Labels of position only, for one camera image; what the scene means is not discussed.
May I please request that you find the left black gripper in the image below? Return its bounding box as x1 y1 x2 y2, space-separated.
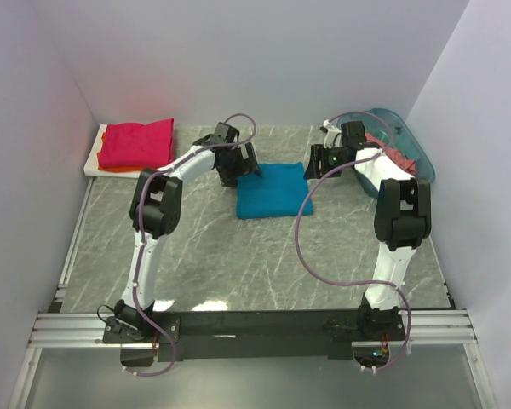
218 145 262 189

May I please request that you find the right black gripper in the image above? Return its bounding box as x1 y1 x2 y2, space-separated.
303 144 349 180

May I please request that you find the blue t-shirt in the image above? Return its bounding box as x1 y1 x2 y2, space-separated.
236 162 309 220

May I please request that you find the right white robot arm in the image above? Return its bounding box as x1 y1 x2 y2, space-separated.
304 120 432 340

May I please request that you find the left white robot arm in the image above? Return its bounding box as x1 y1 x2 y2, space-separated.
113 121 262 343

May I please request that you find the teal plastic basket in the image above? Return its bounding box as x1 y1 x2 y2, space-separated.
336 108 435 183

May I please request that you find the salmon pink t-shirt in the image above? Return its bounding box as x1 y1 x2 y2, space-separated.
365 132 416 176

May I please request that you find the folded magenta t-shirt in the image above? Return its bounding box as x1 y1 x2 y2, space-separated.
97 118 174 173

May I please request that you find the folded white t-shirt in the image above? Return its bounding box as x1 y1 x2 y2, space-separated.
83 124 140 179

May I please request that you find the black base beam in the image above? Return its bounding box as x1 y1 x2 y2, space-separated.
103 308 406 362

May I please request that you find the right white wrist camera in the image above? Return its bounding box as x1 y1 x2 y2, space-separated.
320 120 341 147

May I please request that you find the aluminium frame rail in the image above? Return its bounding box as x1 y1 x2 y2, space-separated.
9 178 497 408

